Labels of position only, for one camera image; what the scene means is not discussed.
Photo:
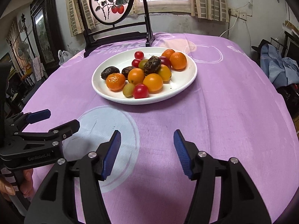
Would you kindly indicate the dark red plum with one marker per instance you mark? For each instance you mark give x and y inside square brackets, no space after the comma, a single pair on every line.
[166,61]

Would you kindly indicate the dark wrinkled passion fruit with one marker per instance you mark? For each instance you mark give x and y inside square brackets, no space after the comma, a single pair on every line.
[107,72]
[127,71]

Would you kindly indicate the white round plate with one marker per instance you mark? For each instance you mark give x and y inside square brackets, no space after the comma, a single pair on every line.
[179,79]

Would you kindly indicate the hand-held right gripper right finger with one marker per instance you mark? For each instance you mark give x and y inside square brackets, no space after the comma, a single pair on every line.
[182,154]

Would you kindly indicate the purple printed tablecloth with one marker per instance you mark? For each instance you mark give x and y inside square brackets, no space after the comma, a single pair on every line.
[210,121]

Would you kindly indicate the orange tangerine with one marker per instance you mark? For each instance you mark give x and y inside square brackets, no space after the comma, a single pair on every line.
[167,52]
[178,60]
[115,81]

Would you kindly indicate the black tripod stand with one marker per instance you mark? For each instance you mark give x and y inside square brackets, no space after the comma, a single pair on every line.
[25,32]

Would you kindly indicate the blue clothing pile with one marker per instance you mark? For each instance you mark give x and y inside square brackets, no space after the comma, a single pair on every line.
[278,67]

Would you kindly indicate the beige checked curtain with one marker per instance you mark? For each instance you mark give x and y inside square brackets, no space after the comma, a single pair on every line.
[74,11]
[208,0]

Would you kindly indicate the dark wooden framed cabinet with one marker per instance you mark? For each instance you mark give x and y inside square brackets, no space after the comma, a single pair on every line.
[43,28]

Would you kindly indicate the person's left hand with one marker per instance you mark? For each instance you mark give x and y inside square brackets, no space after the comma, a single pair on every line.
[27,179]

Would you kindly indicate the white plastic bag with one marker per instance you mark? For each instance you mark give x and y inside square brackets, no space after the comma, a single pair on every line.
[63,56]

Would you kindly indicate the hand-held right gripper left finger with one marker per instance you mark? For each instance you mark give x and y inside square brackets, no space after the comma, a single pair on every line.
[112,154]

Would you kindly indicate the round painted screen black stand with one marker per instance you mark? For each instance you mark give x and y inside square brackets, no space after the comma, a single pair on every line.
[112,2]

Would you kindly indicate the yellow-orange round fruit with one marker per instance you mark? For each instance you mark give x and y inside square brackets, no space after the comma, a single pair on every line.
[136,75]
[164,73]

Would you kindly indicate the large smooth orange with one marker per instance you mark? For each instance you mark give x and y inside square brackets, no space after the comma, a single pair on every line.
[152,82]

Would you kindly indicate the pink hanging cloth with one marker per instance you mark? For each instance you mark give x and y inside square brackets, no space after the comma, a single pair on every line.
[37,68]

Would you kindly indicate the white wall socket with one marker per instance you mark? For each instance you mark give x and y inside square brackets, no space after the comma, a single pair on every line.
[239,15]

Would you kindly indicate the black hat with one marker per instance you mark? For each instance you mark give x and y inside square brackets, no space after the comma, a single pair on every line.
[259,47]

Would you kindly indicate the standing fan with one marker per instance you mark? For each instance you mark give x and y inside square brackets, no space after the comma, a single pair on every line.
[20,50]

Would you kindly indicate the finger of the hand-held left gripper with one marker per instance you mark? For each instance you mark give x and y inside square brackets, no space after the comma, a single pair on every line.
[39,115]
[67,127]

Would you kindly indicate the brown wrinkled passion fruit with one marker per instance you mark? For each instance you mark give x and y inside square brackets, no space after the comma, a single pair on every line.
[152,65]

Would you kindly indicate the red cherry tomato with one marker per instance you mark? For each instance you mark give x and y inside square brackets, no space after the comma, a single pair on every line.
[139,55]
[140,91]
[136,62]

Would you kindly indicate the small yellow-green fruit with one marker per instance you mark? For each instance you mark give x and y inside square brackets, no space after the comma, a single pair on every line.
[129,89]
[142,64]

